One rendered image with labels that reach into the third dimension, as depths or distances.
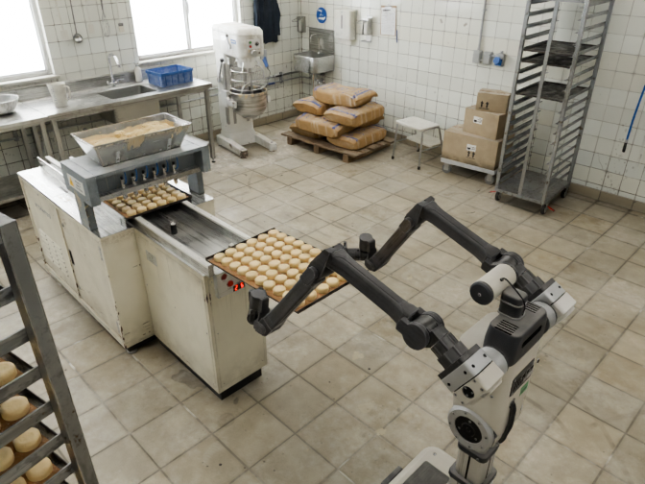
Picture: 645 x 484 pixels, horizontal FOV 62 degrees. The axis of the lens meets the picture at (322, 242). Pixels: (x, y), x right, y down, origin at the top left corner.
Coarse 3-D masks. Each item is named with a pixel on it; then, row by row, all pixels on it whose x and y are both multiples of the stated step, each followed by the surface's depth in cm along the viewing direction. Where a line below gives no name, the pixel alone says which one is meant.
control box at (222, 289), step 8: (216, 272) 254; (224, 272) 255; (216, 280) 254; (224, 280) 257; (232, 280) 260; (240, 280) 264; (216, 288) 257; (224, 288) 258; (232, 288) 262; (240, 288) 266; (216, 296) 260; (224, 296) 260
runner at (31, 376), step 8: (24, 376) 99; (32, 376) 100; (40, 376) 102; (8, 384) 96; (16, 384) 98; (24, 384) 99; (0, 392) 95; (8, 392) 97; (16, 392) 98; (0, 400) 96
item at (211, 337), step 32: (160, 224) 296; (192, 224) 296; (160, 256) 280; (160, 288) 296; (192, 288) 265; (160, 320) 313; (192, 320) 279; (224, 320) 270; (192, 352) 295; (224, 352) 279; (256, 352) 297; (224, 384) 288
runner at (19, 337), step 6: (18, 330) 95; (24, 330) 96; (12, 336) 94; (18, 336) 95; (24, 336) 96; (0, 342) 93; (6, 342) 94; (12, 342) 95; (18, 342) 96; (24, 342) 97; (0, 348) 93; (6, 348) 94; (12, 348) 95; (0, 354) 93
